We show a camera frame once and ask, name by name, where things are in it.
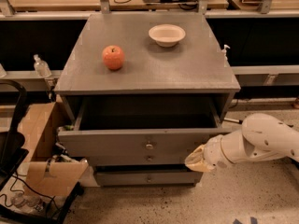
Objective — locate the white bowl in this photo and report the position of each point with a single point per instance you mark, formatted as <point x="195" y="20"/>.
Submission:
<point x="167" y="35"/>

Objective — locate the grey bottom drawer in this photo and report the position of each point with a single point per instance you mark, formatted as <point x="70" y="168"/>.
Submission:
<point x="144" y="178"/>

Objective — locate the grey middle drawer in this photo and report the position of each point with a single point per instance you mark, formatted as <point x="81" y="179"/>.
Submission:
<point x="147" y="159"/>

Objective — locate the silver drawer knob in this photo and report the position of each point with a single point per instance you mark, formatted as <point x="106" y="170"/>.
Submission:
<point x="149" y="145"/>

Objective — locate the grey top drawer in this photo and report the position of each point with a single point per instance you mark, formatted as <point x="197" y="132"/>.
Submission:
<point x="129" y="142"/>

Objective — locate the grey drawer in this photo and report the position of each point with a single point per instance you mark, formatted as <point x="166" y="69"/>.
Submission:
<point x="147" y="159"/>
<point x="144" y="178"/>
<point x="129" y="142"/>

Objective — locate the clear sanitizer bottle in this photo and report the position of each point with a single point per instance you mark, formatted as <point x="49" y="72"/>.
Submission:
<point x="41" y="67"/>

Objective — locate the white pump bottle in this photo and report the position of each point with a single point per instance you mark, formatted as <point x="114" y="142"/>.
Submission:
<point x="224" y="51"/>

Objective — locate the cardboard box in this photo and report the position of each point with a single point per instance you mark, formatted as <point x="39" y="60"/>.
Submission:
<point x="51" y="178"/>

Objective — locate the grey wooden drawer cabinet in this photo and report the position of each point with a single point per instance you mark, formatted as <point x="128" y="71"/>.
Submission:
<point x="182" y="87"/>

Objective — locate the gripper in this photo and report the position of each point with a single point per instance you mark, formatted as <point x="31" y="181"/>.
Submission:
<point x="214" y="152"/>

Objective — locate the black cart frame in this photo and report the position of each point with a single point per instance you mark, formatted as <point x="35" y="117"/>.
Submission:
<point x="11" y="151"/>

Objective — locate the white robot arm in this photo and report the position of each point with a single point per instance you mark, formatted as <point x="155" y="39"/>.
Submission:
<point x="261" y="137"/>

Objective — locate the red apple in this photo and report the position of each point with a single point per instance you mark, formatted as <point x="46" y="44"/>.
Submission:
<point x="113" y="57"/>

